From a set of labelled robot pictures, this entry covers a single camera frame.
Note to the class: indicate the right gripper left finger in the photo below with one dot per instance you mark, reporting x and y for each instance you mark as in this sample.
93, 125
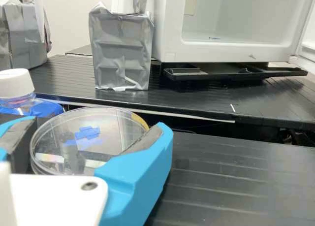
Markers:
22, 137

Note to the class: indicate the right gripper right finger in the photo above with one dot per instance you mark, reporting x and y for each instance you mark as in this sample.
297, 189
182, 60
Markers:
137, 176

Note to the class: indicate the petri dish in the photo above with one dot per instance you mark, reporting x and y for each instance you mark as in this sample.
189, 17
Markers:
73, 127

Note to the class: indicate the small bottle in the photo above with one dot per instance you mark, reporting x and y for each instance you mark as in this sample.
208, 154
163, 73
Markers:
14, 83

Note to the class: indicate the black platform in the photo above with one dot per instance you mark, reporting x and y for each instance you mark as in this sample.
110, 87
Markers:
233, 176
197, 98

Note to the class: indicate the white pipette stand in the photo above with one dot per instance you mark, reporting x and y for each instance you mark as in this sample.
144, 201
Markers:
118, 51

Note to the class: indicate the black tray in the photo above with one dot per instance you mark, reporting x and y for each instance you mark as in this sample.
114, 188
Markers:
221, 74

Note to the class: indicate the white incubator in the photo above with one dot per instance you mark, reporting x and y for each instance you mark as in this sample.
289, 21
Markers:
169, 26

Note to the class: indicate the incubator door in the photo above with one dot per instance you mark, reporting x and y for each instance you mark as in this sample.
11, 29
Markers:
306, 26

